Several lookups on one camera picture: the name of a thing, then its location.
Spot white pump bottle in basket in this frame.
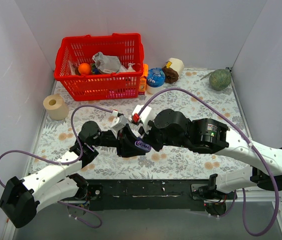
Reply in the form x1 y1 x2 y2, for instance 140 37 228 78
126 63 136 73

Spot red plastic shopping basket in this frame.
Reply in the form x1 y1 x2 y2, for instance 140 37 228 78
54 33 144 101

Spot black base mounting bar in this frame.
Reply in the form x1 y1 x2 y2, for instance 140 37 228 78
67 178 228 213

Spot lavender earbud charging case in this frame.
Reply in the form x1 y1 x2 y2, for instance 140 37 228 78
134 137 152 153

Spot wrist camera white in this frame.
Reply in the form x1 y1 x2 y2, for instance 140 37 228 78
110 109 128 138
131 105 156 134

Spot grey crumpled bag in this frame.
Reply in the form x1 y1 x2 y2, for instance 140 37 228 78
92 51 127 74

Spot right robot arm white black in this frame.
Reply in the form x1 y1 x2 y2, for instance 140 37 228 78
139 107 282 199

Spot floral patterned table mat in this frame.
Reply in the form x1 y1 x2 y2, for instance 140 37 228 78
27 68 248 179

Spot orange purple carton box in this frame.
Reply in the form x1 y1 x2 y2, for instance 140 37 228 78
138 63 149 95

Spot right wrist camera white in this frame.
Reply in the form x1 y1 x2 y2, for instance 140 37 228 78
131 105 156 134

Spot white blue lidded tub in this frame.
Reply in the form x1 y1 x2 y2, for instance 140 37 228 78
146 67 166 95

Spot purple earbud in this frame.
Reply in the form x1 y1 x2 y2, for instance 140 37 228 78
135 140 144 147

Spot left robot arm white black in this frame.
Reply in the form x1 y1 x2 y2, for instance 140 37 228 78
0 121 151 228

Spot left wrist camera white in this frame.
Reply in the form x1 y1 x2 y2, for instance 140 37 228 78
110 109 128 138

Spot beige paper roll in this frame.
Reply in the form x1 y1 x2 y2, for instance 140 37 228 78
43 94 69 121

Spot orange fruit in basket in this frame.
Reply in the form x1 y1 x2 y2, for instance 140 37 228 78
78 63 92 75

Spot green melon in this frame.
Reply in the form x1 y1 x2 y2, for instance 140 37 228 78
209 69 232 91

